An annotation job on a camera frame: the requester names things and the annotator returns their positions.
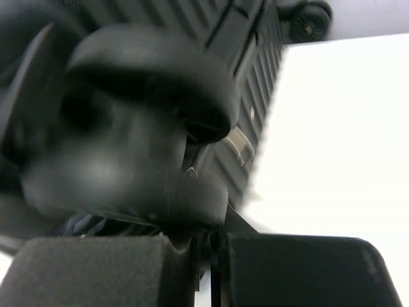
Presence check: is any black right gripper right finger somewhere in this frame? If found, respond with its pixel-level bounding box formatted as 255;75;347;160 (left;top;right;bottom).
210;209;401;306

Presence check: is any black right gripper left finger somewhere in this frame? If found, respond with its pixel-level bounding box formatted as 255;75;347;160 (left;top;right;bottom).
1;234;195;306

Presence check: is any black hard-shell suitcase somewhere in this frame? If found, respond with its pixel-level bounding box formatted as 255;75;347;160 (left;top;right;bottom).
1;1;333;255

